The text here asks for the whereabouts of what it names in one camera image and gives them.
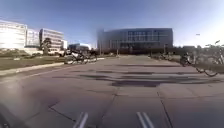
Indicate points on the row of parked bicycles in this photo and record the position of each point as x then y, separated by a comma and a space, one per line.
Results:
78, 57
206, 60

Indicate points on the large dark glass building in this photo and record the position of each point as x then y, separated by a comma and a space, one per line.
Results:
140, 40

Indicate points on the low blue building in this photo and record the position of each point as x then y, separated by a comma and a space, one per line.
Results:
79, 46

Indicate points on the grey stone slab pavement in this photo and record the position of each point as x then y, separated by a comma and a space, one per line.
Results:
133, 96

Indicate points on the robot's own part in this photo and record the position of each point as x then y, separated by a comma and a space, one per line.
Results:
82, 120
145, 120

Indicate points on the grey building with window rows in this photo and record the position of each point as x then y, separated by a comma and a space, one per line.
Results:
53, 38

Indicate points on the tree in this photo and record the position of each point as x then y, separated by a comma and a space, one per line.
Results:
46, 45

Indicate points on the pale kerb strip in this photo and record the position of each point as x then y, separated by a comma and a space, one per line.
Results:
33, 67

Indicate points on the grass strip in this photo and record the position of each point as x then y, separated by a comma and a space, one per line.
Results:
30, 61

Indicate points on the small pale building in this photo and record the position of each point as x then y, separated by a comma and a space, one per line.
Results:
33, 38

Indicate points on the white banded building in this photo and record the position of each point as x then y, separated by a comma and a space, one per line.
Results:
12, 35

